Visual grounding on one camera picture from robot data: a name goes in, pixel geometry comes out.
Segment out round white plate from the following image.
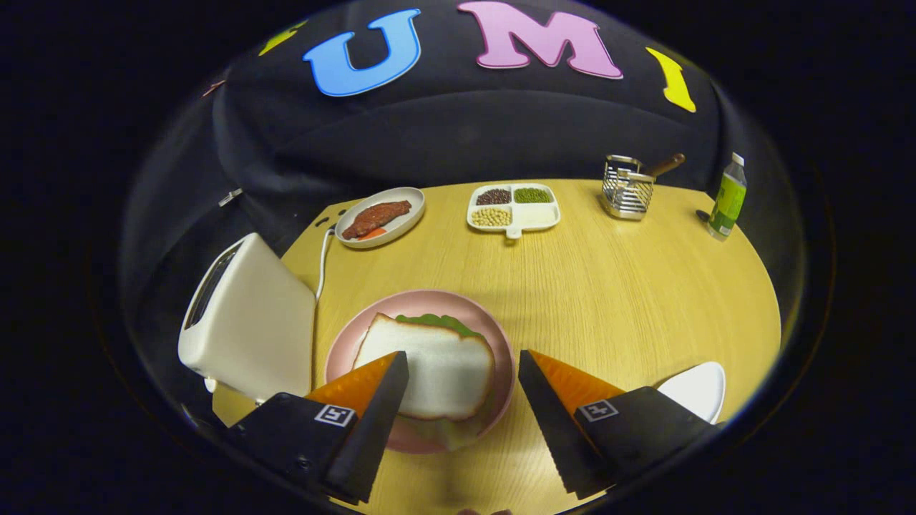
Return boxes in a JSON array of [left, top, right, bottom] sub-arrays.
[[335, 187, 426, 250]]

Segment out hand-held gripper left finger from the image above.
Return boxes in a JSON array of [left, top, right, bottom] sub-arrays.
[[228, 350, 410, 505]]

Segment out green lettuce leaf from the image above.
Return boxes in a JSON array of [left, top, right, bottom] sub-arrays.
[[395, 313, 502, 450]]

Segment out plain white bowl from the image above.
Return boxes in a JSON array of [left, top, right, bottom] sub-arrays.
[[656, 361, 726, 424]]

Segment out black backdrop cloth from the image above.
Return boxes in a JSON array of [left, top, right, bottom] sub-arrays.
[[122, 0, 806, 337]]

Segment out green label bottle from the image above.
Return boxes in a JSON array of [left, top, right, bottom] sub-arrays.
[[708, 152, 748, 242]]

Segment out white toaster cable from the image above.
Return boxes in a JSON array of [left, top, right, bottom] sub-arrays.
[[315, 225, 337, 301]]

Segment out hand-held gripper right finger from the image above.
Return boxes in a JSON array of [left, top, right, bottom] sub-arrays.
[[517, 349, 718, 501]]

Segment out metal wire basket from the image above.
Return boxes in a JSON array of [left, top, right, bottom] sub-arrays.
[[601, 152, 686, 220]]

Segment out brown meat steak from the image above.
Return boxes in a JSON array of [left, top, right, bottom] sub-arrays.
[[341, 200, 413, 240]]

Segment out white divided dish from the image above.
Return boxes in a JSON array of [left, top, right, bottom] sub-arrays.
[[467, 183, 561, 240]]

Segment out white toaster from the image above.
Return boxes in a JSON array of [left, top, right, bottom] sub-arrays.
[[177, 232, 317, 403]]

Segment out pink plate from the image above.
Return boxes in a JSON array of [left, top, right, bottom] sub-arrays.
[[324, 289, 516, 455]]

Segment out white bread slice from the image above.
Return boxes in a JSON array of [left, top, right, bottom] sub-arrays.
[[353, 313, 496, 421]]

